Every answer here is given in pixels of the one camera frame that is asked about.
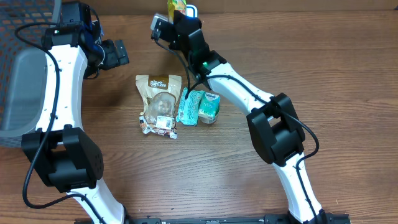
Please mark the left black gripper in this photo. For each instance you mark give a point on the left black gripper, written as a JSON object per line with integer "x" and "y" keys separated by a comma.
{"x": 114, "y": 59}

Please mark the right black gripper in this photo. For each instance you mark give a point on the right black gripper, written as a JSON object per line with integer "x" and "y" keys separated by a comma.
{"x": 179, "y": 19}

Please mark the yellow tea bottle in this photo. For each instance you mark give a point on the yellow tea bottle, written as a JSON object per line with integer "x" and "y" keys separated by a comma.
{"x": 176, "y": 5}

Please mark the brown snack bag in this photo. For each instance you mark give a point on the brown snack bag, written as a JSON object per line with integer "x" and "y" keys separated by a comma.
{"x": 160, "y": 95}

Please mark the teal Kleenex tissue pack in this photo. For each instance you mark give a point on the teal Kleenex tissue pack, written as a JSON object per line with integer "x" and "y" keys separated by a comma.
{"x": 209, "y": 108}

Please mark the teal wet wipes pack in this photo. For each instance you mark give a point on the teal wet wipes pack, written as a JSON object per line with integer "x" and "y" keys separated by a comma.
{"x": 187, "y": 112}

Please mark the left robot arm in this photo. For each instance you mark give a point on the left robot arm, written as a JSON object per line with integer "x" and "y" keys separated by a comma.
{"x": 59, "y": 150}

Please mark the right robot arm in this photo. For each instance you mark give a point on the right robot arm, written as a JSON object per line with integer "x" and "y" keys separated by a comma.
{"x": 276, "y": 133}

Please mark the white barcode scanner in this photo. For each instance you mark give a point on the white barcode scanner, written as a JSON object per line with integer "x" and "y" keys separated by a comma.
{"x": 191, "y": 10}

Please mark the grey plastic mesh basket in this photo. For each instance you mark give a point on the grey plastic mesh basket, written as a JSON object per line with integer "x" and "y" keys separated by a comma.
{"x": 23, "y": 67}

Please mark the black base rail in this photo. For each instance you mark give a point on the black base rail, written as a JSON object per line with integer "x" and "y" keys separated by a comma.
{"x": 328, "y": 218}

